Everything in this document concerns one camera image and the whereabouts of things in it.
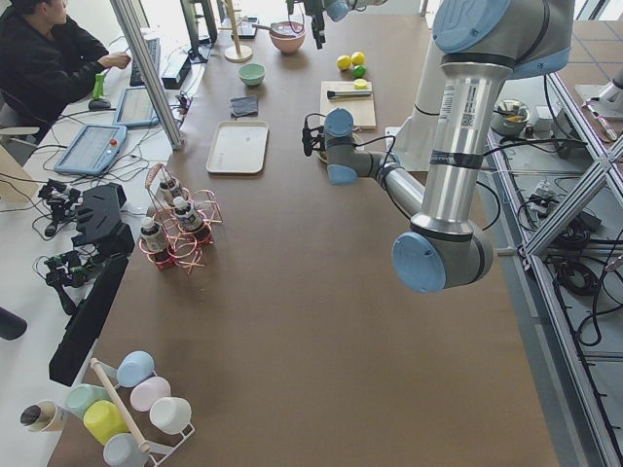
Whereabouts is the tea bottle lower right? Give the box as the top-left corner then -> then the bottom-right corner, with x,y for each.
140,216 -> 169,262

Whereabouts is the green lime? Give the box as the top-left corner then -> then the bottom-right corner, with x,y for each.
351,64 -> 367,79

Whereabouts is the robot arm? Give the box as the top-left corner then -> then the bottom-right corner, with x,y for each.
303,0 -> 385,50
302,1 -> 574,293

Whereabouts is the yellow lemon upper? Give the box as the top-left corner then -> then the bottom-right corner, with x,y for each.
336,54 -> 351,71

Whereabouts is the pink ice bowl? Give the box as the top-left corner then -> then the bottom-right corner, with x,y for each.
269,20 -> 307,54

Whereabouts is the tea bottle lower left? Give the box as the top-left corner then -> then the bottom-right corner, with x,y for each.
173,197 -> 204,233

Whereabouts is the seated person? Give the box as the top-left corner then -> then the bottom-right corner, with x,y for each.
1,1 -> 130,140

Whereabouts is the teach pendant far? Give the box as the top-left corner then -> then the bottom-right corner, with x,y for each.
113,87 -> 159,128

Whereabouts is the wooden cutting board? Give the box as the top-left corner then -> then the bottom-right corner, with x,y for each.
320,81 -> 377,129

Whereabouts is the teach pendant near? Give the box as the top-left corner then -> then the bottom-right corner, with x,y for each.
54,125 -> 128,175

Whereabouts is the yellow lemon lower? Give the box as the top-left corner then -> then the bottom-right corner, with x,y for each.
350,51 -> 366,66

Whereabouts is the copper wire bottle rack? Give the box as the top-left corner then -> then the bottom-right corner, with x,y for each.
138,162 -> 223,273

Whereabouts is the tea bottle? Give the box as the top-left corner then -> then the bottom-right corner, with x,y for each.
140,216 -> 169,262
159,178 -> 183,206
173,197 -> 204,233

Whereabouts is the cup drying rack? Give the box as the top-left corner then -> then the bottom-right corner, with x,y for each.
65,350 -> 196,466

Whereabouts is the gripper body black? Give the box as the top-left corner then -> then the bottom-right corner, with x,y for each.
303,0 -> 325,18
302,113 -> 326,157

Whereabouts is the grey folded cloth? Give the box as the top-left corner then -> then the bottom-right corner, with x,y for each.
230,95 -> 259,118

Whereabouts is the yellow lemon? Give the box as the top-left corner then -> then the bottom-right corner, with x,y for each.
350,51 -> 366,66
336,54 -> 351,71

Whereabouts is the tea bottle upper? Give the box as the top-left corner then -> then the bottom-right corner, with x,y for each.
159,178 -> 183,206

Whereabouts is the cream rabbit tray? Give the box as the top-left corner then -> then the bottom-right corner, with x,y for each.
205,120 -> 269,175

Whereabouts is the teach pendant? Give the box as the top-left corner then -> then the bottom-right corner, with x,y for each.
113,87 -> 159,128
54,125 -> 128,175

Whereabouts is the steel cylinder muddler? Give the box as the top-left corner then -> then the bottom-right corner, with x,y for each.
326,89 -> 373,100

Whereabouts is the half lemon slice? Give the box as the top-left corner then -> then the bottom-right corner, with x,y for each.
353,79 -> 368,90

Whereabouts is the wooden cup stand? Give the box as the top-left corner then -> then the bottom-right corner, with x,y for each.
222,0 -> 253,63

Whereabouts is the green ceramic bowl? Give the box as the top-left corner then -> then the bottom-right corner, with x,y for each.
238,63 -> 266,88

